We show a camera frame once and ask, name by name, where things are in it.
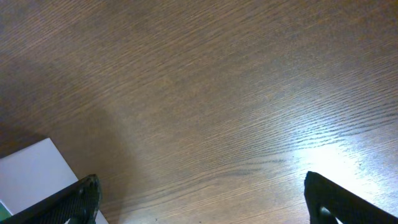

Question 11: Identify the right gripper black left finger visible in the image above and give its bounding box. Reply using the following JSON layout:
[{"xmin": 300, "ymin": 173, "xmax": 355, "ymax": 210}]
[{"xmin": 1, "ymin": 174, "xmax": 102, "ymax": 224}]

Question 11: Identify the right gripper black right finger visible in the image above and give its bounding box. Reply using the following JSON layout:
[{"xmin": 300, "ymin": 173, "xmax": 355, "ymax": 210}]
[{"xmin": 304, "ymin": 171, "xmax": 397, "ymax": 224}]

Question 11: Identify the green white soap box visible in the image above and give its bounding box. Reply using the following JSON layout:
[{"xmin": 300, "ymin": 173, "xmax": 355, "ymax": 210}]
[{"xmin": 0, "ymin": 202, "xmax": 12, "ymax": 221}]

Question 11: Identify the pink white open box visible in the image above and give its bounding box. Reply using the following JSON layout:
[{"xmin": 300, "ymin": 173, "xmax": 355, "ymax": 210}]
[{"xmin": 1, "ymin": 138, "xmax": 107, "ymax": 224}]

